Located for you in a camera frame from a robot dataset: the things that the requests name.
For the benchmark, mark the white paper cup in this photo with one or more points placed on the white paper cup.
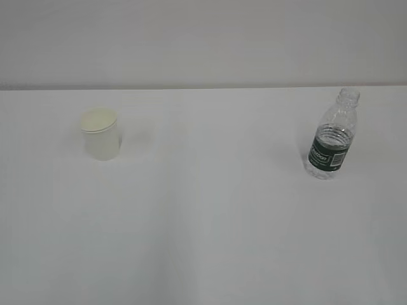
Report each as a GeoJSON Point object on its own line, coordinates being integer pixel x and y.
{"type": "Point", "coordinates": [100, 132]}

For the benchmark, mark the clear plastic water bottle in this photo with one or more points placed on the clear plastic water bottle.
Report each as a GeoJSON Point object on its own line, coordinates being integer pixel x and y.
{"type": "Point", "coordinates": [334, 136]}

